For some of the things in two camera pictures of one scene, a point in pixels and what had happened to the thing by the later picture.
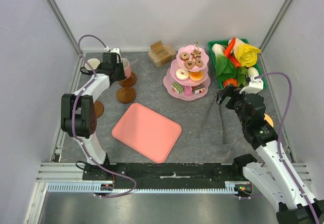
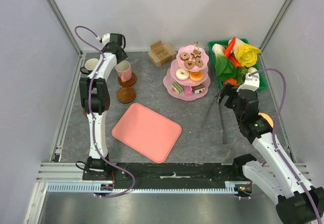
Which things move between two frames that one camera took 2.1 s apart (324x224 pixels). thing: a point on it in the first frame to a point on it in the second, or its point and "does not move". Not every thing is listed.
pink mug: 127,68 does not move
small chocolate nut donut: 185,56 does not move
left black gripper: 119,63 to 124,55
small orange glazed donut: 196,76 does not move
